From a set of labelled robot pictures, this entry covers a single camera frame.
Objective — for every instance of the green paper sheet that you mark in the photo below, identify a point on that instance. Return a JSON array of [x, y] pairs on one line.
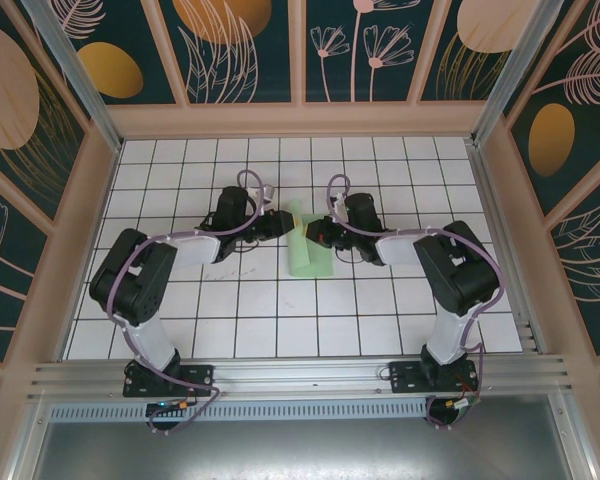
[[300, 260]]

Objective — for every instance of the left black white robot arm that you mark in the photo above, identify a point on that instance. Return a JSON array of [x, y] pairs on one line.
[[145, 345]]

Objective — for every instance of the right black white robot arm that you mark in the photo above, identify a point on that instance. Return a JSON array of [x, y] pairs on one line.
[[450, 340]]

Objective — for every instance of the grey metal sheet panel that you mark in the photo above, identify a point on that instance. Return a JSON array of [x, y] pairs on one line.
[[300, 450]]

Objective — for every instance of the green circuit board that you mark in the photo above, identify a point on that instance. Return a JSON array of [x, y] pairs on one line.
[[467, 406]]

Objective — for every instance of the aluminium mounting rail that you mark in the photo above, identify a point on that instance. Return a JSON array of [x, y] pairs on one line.
[[300, 375]]

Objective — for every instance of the aluminium side rail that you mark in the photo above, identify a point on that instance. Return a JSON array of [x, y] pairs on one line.
[[505, 260]]

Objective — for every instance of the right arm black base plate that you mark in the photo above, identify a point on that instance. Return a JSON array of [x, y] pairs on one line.
[[405, 377]]

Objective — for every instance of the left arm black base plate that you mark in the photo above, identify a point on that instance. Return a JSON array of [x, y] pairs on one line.
[[200, 375]]

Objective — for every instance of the aluminium frame post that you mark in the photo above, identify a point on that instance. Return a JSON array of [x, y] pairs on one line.
[[80, 85], [510, 75]]

